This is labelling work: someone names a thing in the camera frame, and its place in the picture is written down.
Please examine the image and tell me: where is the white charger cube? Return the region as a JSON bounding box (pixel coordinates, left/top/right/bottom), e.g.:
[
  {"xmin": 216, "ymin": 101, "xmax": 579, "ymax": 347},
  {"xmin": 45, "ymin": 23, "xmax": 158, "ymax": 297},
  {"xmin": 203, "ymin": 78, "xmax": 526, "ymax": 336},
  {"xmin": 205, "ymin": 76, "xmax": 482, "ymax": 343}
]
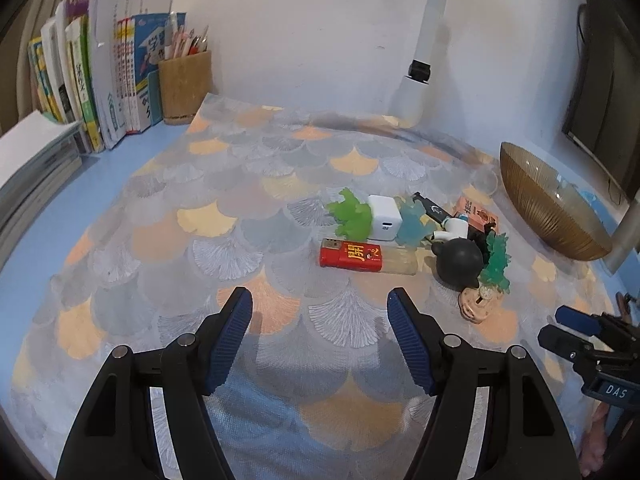
[{"xmin": 367, "ymin": 195, "xmax": 404, "ymax": 244}]

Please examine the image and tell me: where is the blue bookend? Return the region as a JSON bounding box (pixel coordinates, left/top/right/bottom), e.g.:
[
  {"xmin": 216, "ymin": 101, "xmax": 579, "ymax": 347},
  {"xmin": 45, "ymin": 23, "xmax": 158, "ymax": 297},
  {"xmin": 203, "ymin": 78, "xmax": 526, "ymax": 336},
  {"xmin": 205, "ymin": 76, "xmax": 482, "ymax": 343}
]
[{"xmin": 137, "ymin": 67, "xmax": 166, "ymax": 132}]

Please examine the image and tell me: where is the stack of white papers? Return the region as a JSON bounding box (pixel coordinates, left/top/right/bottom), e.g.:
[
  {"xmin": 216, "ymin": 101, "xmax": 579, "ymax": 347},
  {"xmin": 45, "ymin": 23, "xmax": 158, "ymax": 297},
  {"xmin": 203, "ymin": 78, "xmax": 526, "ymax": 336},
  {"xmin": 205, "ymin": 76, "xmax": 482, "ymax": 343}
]
[{"xmin": 0, "ymin": 112, "xmax": 86, "ymax": 233}]

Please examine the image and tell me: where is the person's right hand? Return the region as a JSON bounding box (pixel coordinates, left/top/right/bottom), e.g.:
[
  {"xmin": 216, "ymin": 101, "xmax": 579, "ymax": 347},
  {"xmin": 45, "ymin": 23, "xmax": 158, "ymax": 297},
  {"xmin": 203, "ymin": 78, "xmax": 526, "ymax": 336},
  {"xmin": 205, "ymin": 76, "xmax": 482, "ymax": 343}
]
[{"xmin": 580, "ymin": 400, "xmax": 623, "ymax": 477}]

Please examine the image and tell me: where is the green translucent toy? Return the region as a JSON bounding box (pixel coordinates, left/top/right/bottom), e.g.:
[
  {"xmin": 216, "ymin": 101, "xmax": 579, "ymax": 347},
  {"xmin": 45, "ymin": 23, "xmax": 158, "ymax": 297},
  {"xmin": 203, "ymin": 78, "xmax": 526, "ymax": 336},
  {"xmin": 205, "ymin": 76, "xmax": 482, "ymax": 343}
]
[{"xmin": 326, "ymin": 187, "xmax": 374, "ymax": 241}]

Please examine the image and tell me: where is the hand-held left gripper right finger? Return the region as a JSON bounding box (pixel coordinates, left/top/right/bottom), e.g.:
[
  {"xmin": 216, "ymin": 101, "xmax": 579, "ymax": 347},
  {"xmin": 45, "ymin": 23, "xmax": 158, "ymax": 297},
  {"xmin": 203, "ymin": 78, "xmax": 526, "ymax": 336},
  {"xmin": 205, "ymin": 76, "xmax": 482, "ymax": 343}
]
[{"xmin": 387, "ymin": 287, "xmax": 583, "ymax": 480}]

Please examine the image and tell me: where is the bundle of pens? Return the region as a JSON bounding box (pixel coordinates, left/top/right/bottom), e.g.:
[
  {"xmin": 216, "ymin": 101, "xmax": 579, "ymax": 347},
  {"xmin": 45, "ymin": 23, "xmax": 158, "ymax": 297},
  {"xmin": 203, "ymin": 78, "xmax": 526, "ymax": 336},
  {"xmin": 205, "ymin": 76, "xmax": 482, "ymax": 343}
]
[{"xmin": 162, "ymin": 10, "xmax": 210, "ymax": 62}]

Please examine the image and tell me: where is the teal translucent toy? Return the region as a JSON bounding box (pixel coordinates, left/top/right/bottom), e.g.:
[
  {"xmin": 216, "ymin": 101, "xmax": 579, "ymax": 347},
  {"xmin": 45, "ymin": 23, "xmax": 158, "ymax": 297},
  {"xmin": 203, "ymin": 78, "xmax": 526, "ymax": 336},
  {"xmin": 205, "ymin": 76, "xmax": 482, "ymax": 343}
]
[{"xmin": 397, "ymin": 195, "xmax": 435, "ymax": 247}]

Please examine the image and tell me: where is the brown ribbed glass bowl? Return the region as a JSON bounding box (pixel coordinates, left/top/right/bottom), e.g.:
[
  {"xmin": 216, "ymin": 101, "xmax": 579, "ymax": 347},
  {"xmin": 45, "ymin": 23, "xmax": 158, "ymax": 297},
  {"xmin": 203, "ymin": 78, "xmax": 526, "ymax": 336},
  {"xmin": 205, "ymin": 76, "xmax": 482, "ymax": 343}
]
[{"xmin": 500, "ymin": 141, "xmax": 614, "ymax": 261}]

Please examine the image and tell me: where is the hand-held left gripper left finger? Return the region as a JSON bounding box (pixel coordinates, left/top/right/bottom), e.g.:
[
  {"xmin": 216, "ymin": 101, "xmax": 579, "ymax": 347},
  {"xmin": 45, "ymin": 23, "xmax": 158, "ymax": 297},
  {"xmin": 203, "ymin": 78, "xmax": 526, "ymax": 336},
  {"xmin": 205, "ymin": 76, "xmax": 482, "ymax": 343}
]
[{"xmin": 56, "ymin": 286, "xmax": 253, "ymax": 480}]

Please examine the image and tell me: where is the red lighter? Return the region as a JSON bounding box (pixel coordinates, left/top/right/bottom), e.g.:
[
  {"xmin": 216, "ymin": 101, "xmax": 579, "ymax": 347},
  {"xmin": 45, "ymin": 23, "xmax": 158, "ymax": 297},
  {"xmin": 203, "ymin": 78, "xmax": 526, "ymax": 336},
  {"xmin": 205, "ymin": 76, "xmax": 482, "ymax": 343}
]
[{"xmin": 319, "ymin": 238, "xmax": 418, "ymax": 277}]

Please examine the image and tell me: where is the black monitor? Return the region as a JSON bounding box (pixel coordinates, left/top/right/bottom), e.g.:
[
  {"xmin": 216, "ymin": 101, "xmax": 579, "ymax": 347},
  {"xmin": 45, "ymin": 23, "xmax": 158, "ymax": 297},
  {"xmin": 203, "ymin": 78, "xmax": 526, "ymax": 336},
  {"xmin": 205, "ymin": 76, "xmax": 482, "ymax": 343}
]
[{"xmin": 562, "ymin": 2, "xmax": 640, "ymax": 207}]

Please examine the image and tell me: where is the small white device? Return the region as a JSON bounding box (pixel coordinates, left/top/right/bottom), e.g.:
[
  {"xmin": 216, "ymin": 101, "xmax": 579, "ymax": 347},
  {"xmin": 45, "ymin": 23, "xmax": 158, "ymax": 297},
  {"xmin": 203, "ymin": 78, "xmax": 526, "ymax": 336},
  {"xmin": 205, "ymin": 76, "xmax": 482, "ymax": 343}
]
[{"xmin": 432, "ymin": 215, "xmax": 471, "ymax": 242}]

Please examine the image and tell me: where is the black lighter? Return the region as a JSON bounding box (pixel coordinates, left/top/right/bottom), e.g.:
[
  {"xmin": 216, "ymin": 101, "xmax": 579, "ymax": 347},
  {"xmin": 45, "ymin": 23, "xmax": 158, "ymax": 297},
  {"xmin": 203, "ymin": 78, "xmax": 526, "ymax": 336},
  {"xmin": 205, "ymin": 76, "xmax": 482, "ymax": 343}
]
[{"xmin": 414, "ymin": 192, "xmax": 454, "ymax": 225}]

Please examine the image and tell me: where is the white stand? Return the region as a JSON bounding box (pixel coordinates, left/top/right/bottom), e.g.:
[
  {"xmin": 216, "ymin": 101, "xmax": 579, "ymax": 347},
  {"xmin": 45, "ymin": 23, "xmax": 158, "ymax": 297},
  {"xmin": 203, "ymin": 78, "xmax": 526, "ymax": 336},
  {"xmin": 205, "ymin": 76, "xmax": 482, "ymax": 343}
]
[{"xmin": 604, "ymin": 199, "xmax": 640, "ymax": 276}]

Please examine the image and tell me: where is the orange small packet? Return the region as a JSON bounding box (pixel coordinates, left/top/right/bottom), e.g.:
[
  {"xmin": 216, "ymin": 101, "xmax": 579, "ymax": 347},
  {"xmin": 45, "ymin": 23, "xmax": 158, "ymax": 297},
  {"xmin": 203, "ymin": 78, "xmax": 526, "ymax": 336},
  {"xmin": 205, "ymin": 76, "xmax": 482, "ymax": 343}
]
[{"xmin": 454, "ymin": 196, "xmax": 500, "ymax": 234}]

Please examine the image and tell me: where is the clear round coaster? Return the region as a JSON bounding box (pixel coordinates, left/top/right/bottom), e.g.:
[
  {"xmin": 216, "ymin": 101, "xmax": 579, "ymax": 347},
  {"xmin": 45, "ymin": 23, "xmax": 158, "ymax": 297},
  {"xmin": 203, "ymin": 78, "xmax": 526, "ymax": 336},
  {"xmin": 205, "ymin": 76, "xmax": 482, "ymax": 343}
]
[{"xmin": 465, "ymin": 167, "xmax": 499, "ymax": 197}]

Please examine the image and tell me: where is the black round figurine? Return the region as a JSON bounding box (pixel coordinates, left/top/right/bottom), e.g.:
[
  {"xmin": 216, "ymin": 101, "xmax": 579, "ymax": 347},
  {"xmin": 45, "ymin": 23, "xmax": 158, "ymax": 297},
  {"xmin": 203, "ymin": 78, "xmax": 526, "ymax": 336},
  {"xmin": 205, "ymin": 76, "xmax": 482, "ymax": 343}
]
[{"xmin": 431, "ymin": 238, "xmax": 485, "ymax": 289}]

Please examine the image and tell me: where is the fan-pattern table mat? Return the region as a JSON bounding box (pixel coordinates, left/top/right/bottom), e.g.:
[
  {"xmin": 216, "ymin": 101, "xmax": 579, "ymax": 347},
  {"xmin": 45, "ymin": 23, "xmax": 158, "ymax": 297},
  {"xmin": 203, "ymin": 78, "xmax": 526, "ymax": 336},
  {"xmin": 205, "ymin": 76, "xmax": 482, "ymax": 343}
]
[{"xmin": 10, "ymin": 92, "xmax": 621, "ymax": 480}]

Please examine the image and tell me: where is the beige small figurine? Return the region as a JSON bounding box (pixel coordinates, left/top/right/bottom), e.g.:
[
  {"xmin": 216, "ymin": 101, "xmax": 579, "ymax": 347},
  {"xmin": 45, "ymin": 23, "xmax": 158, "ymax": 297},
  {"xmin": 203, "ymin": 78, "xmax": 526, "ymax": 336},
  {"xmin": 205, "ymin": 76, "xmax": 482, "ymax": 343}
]
[{"xmin": 459, "ymin": 286, "xmax": 497, "ymax": 324}]

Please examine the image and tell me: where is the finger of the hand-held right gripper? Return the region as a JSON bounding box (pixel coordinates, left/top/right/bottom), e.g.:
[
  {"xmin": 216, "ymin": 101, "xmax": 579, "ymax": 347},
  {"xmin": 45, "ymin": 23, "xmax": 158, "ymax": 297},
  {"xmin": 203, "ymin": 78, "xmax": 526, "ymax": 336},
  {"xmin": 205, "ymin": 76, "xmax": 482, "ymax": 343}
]
[
  {"xmin": 538, "ymin": 324, "xmax": 598, "ymax": 362},
  {"xmin": 554, "ymin": 305, "xmax": 608, "ymax": 337}
]

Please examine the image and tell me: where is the row of upright books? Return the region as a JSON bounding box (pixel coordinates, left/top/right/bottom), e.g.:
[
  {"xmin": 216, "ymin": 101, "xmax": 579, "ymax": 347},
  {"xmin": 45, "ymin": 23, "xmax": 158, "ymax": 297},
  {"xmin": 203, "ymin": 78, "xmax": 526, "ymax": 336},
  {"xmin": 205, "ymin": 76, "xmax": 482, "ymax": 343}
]
[{"xmin": 27, "ymin": 0, "xmax": 179, "ymax": 152}]

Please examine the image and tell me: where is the brown pen holder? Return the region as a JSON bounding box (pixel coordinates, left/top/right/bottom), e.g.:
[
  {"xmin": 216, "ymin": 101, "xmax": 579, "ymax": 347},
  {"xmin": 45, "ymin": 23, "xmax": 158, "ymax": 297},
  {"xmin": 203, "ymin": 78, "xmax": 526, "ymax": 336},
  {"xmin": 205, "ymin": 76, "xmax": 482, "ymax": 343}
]
[{"xmin": 157, "ymin": 50, "xmax": 213, "ymax": 126}]

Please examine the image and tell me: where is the green crystal tree toy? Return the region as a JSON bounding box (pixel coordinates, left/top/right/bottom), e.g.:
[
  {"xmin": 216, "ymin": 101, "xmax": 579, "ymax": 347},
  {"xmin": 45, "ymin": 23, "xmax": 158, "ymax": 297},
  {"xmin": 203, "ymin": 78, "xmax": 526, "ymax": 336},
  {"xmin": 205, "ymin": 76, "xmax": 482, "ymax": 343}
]
[{"xmin": 479, "ymin": 231, "xmax": 514, "ymax": 297}]

